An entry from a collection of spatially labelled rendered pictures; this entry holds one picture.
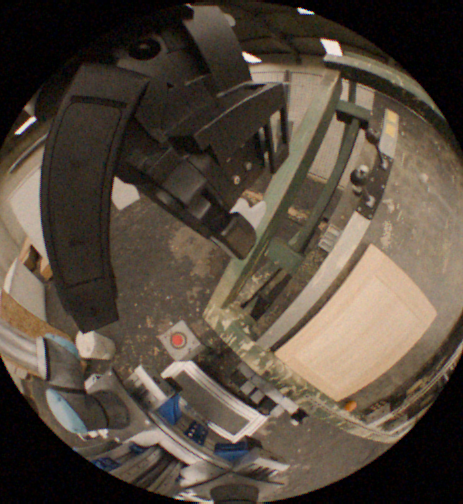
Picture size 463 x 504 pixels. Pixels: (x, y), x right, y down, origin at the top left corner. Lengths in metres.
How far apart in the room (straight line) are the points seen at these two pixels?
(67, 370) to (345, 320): 0.73
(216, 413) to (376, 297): 1.25
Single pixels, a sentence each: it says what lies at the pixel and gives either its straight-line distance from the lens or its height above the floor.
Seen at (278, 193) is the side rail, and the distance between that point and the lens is 0.45.
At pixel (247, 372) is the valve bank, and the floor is 0.74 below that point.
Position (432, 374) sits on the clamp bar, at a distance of 0.86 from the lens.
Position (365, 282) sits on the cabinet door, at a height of 1.22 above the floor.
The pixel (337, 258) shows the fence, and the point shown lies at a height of 1.23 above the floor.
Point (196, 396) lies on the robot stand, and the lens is 1.35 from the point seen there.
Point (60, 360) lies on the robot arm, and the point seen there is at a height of 1.24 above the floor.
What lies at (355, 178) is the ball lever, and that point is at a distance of 0.33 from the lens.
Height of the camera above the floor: 1.49
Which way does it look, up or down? 50 degrees down
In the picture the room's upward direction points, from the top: straight up
